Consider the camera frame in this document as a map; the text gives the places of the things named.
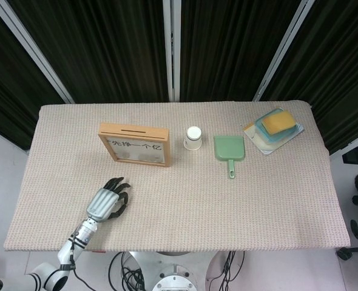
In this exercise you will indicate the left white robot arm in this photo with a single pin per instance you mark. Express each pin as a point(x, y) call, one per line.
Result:
point(82, 234)

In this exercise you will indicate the stacked light blue trays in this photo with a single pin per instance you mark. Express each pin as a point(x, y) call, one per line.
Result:
point(270, 150)

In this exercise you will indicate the white frame post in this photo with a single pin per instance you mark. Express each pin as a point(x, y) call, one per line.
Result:
point(285, 45)
point(36, 54)
point(172, 48)

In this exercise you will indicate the yellow sponge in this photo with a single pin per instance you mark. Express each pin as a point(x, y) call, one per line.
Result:
point(279, 122)

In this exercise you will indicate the white paper cup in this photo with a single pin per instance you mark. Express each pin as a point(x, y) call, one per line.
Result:
point(193, 141)

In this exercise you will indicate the white side desk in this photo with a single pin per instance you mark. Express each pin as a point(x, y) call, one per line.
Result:
point(349, 144)

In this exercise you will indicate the wooden money box frame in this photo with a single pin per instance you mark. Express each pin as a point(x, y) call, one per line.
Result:
point(133, 131)

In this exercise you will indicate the dark pleated curtain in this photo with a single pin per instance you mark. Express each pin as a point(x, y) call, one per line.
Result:
point(3, 91)
point(336, 60)
point(106, 48)
point(227, 48)

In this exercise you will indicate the green plastic dustpan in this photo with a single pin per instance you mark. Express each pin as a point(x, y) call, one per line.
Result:
point(230, 148)

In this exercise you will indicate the white silver robot base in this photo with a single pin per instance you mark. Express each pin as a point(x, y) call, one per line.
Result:
point(174, 276)

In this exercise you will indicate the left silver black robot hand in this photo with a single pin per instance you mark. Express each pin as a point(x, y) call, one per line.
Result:
point(101, 204)

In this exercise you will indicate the pink white woven tablecloth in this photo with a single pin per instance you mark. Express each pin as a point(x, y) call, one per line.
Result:
point(179, 206)

